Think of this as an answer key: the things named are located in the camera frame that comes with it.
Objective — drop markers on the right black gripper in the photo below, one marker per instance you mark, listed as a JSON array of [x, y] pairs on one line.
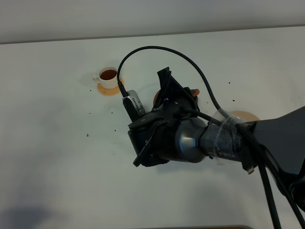
[[172, 131]]

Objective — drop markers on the brown clay teapot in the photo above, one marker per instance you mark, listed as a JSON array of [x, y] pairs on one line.
[[194, 93]]

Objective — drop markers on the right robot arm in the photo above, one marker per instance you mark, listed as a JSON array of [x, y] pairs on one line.
[[282, 140]]

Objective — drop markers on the beige teapot saucer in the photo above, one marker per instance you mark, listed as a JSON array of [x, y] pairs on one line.
[[243, 116]]

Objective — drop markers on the far orange coaster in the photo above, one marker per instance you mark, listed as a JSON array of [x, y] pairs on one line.
[[111, 91]]

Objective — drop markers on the far white teacup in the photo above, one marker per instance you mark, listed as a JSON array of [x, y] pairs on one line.
[[106, 77]]

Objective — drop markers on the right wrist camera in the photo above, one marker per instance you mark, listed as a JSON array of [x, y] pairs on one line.
[[133, 105]]

